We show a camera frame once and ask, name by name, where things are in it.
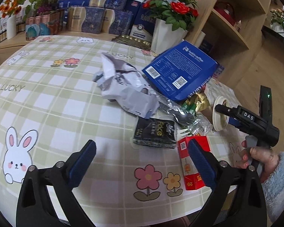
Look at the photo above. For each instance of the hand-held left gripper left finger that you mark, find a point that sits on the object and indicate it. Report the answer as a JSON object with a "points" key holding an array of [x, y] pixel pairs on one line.
{"points": [[81, 164]]}

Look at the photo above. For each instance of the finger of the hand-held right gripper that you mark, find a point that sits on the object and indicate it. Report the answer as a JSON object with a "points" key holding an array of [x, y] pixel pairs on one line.
{"points": [[235, 122], [226, 110]]}

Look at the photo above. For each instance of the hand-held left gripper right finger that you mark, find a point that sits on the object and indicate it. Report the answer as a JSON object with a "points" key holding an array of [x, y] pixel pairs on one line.
{"points": [[201, 164]]}

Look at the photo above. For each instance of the beige paper cup lid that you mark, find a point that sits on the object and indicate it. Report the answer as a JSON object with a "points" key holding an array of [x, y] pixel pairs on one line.
{"points": [[219, 120]]}

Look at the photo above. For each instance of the red cigarette box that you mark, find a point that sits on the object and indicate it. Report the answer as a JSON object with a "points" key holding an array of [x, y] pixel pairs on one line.
{"points": [[186, 167]]}

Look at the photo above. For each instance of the clear plastic wrapper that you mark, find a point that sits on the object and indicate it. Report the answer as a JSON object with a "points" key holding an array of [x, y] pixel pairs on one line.
{"points": [[201, 123]]}

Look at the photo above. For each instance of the green gold snack wrapper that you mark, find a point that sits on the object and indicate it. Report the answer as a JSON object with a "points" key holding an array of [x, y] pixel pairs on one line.
{"points": [[198, 101]]}

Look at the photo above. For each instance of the black snack packet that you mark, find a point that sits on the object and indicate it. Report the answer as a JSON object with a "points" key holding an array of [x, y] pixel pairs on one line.
{"points": [[153, 132]]}

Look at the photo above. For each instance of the blue coffee box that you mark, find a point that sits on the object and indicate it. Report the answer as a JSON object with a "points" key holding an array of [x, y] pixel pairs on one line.
{"points": [[179, 66]]}

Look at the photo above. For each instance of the white paper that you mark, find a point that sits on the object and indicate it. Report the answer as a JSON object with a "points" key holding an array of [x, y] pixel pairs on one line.
{"points": [[125, 92]]}

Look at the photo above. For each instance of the person's right forearm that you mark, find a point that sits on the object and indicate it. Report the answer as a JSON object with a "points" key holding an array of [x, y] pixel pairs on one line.
{"points": [[281, 186]]}

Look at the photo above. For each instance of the person's right hand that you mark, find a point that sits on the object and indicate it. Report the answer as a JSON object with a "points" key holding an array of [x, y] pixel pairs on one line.
{"points": [[266, 160]]}

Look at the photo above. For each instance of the small blue white carton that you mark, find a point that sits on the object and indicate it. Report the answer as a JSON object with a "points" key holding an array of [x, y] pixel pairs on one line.
{"points": [[219, 72]]}

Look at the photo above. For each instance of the dark blue packet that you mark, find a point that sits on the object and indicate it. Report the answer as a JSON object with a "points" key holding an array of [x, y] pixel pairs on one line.
{"points": [[207, 47]]}

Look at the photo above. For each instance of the wooden shelf unit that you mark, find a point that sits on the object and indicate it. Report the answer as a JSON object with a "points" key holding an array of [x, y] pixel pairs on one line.
{"points": [[227, 40]]}

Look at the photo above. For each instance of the stack of pastel cups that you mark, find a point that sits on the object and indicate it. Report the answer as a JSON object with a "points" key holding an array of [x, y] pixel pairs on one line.
{"points": [[201, 40]]}

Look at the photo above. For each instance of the small glass bottle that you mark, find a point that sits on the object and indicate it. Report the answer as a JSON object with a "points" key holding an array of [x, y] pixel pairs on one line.
{"points": [[238, 26]]}

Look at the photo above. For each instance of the dark counter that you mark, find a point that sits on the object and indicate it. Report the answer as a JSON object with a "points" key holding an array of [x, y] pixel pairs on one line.
{"points": [[274, 36]]}

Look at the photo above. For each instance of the red rose plant white pot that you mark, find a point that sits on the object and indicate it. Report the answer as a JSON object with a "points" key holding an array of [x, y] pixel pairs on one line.
{"points": [[166, 37]]}

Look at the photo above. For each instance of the red teapot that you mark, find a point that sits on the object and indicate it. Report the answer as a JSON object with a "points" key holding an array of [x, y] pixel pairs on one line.
{"points": [[224, 10]]}

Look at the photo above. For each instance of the white flower plant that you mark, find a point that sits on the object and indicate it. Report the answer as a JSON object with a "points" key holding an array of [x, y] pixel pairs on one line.
{"points": [[280, 21]]}

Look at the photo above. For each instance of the gold tray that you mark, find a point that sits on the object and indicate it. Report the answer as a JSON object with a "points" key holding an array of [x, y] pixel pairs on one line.
{"points": [[132, 42]]}

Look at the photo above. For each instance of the navy box white label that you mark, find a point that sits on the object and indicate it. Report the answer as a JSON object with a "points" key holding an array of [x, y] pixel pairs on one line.
{"points": [[140, 32]]}

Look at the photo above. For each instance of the navy box red logo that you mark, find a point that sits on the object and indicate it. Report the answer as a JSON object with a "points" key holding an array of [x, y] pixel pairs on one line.
{"points": [[134, 10]]}

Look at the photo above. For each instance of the colourful striped tin box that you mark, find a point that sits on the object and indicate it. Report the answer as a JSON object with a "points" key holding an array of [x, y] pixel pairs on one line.
{"points": [[42, 28]]}

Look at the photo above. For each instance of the row of small dark boxes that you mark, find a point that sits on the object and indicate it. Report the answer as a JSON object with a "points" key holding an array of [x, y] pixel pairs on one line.
{"points": [[0, 36]]}

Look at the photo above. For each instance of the orange flowers white vase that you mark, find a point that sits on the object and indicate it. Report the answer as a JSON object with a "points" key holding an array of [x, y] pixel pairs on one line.
{"points": [[11, 27]]}

